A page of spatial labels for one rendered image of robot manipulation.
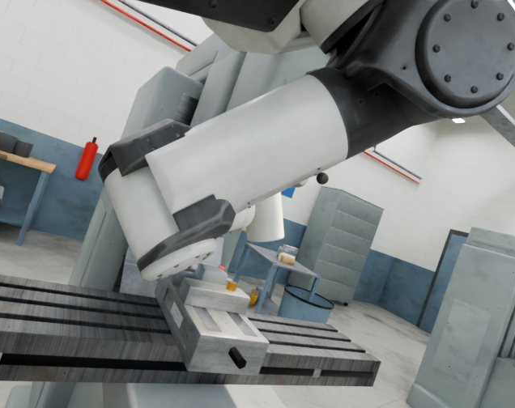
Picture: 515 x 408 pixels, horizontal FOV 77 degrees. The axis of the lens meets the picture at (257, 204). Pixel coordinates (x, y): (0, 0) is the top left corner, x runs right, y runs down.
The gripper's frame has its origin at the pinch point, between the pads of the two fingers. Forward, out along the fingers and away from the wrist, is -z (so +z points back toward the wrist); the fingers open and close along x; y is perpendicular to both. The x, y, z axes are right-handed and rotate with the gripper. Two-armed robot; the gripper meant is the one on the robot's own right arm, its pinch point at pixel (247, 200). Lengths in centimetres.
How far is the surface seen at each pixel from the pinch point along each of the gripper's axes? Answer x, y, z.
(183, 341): 4.3, 29.9, 15.8
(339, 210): -216, -48, -464
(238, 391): -11.1, 39.7, 9.8
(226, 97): 13.3, -23.1, -5.2
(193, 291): 5.5, 21.6, 10.8
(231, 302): -3.6, 22.4, 7.6
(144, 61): 150, -139, -390
